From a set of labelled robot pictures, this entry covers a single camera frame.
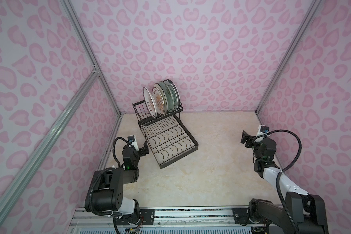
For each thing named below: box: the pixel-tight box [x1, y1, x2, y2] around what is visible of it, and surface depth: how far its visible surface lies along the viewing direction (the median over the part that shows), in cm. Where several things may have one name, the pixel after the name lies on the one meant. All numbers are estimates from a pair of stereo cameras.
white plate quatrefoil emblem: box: [163, 79, 179, 113], surface depth 84 cm
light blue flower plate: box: [157, 80, 175, 114], surface depth 85 cm
